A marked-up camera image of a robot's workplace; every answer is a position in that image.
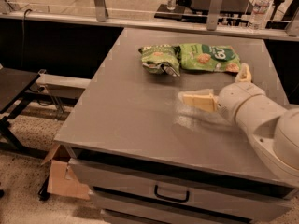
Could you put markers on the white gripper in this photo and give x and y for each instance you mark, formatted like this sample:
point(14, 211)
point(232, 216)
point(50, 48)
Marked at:
point(234, 99)

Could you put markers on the green jalapeno chip bag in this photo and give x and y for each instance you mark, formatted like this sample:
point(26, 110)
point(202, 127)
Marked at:
point(159, 59)

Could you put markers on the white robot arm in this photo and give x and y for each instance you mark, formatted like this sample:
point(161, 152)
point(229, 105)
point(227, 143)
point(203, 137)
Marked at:
point(271, 129)

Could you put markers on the green rice chip bag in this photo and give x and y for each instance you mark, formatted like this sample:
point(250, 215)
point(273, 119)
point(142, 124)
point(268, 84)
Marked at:
point(202, 57)

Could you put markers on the clear water bottle right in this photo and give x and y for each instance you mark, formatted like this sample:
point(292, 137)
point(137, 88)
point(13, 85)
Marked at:
point(258, 13)

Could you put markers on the black equipment on tray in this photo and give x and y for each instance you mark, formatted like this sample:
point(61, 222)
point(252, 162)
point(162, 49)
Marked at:
point(231, 12)

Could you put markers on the grey drawer cabinet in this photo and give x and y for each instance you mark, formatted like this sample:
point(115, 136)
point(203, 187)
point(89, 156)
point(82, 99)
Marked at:
point(123, 187)

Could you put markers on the brown cardboard box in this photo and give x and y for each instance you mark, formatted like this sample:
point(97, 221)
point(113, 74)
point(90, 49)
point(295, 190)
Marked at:
point(62, 179)

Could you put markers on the black side table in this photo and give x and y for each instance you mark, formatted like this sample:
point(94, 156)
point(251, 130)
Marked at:
point(13, 86)

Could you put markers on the metal rail with posts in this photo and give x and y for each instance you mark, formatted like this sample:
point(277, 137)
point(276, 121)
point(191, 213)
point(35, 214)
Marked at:
point(124, 13)

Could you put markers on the black drawer handle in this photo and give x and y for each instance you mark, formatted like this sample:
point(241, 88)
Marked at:
point(171, 195)

